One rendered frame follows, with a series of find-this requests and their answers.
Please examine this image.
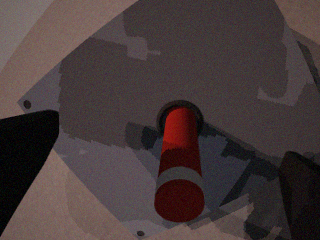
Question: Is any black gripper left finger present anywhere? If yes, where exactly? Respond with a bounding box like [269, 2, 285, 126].
[0, 109, 59, 236]

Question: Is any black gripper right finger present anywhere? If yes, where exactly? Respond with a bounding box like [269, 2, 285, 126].
[279, 151, 320, 240]

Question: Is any grey sloped panel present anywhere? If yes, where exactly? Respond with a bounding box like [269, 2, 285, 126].
[17, 0, 320, 240]

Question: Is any dark red peg with grey band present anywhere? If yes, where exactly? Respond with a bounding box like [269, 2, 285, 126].
[155, 105, 204, 223]

